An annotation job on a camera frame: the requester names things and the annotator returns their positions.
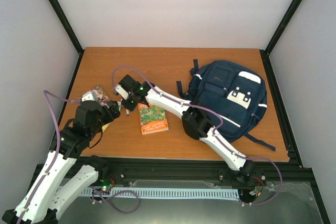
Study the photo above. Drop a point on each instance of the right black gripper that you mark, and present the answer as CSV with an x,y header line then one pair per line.
x,y
128,106

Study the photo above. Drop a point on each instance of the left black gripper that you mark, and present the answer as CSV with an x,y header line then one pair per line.
x,y
115,109

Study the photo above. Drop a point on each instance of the orange treehouse paperback book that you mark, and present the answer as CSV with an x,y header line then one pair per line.
x,y
153,119

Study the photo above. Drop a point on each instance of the navy blue student backpack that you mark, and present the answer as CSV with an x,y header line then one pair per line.
x,y
236,95

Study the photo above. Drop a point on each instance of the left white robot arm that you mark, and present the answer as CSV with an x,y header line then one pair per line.
x,y
46,202

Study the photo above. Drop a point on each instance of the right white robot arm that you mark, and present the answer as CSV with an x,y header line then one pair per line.
x,y
196,121

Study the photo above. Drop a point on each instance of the yellow highlighter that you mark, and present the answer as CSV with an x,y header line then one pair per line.
x,y
105,127

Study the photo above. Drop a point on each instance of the pink illustrated paperback book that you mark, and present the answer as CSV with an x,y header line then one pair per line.
x,y
101,95

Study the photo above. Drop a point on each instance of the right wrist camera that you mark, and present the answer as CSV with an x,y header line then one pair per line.
x,y
118,90

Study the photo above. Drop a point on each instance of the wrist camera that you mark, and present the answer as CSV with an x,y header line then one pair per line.
x,y
89,96
118,90

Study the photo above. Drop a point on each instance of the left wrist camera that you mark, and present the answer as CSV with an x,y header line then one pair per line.
x,y
89,96

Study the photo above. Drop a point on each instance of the black aluminium frame base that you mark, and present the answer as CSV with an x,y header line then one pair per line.
x,y
93,65

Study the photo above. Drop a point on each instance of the light blue slotted cable duct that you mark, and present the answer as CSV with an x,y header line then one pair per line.
x,y
171,193

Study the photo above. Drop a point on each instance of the left black frame post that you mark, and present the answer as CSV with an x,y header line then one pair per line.
x,y
55,4

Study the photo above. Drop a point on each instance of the black frame post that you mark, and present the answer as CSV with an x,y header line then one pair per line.
x,y
55,4
291,10

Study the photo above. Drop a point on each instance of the right black frame post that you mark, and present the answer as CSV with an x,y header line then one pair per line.
x,y
291,10

